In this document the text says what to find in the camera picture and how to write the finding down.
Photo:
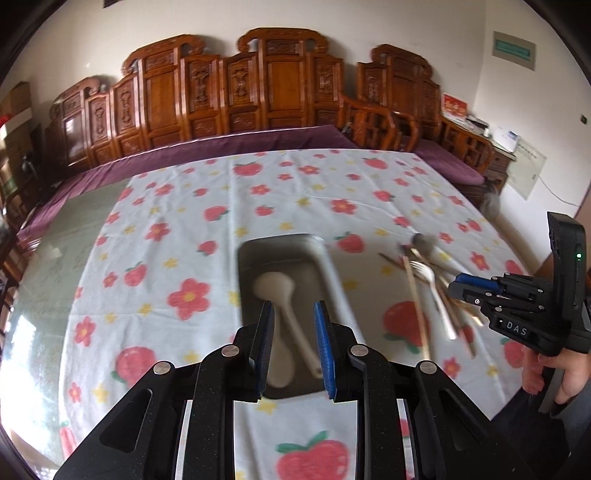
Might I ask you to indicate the cardboard boxes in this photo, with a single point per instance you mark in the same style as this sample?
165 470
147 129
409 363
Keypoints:
16 110

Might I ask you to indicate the white paper sheet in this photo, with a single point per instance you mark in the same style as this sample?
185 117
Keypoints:
526 166

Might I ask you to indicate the wooden side cabinet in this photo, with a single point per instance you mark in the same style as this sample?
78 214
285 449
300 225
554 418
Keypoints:
501 164

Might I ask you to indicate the rectangular metal utensil tray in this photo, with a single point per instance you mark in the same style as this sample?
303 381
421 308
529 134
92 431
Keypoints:
295 258

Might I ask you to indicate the red card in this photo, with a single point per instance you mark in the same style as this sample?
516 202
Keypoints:
455 107

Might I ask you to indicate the floral strawberry print tablecloth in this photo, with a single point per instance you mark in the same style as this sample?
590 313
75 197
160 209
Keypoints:
194 221

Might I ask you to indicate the white plastic spoon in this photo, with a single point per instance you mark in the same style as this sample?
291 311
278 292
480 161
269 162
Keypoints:
281 364
288 304

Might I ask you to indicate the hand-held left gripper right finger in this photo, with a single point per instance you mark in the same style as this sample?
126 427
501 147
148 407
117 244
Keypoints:
324 350

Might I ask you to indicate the wooden armchair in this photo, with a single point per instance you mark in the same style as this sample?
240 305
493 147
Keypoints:
374 122

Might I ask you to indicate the white box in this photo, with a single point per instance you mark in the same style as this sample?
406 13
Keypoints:
510 138

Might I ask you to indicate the purple seat cushion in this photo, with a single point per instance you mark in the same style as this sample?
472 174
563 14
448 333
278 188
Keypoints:
448 159

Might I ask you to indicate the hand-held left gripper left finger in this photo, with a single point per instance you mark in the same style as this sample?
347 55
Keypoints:
262 350

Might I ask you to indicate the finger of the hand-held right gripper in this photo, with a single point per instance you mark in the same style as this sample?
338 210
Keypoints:
472 279
471 300

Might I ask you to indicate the grey fluffy object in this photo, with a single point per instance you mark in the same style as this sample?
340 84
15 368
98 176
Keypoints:
491 203

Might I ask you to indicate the wooden armrest frame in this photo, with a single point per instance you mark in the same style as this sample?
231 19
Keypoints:
466 143

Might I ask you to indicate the purple cloth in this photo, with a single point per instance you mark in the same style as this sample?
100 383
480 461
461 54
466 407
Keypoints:
184 147

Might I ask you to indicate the green wall sign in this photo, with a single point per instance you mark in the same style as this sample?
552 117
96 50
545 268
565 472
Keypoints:
513 50

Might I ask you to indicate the stainless steel fork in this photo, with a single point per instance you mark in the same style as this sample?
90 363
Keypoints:
429 277

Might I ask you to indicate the stainless steel spoon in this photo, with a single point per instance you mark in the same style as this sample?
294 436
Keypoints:
422 242

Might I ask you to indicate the light wooden chopstick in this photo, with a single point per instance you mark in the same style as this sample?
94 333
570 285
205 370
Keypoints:
418 314

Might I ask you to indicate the person's right hand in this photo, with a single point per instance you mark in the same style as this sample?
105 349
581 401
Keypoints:
578 378

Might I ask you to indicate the small carved wooden bench backrest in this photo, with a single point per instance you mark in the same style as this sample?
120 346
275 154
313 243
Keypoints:
97 124

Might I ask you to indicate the carved wooden chair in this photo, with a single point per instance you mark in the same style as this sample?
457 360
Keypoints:
401 83

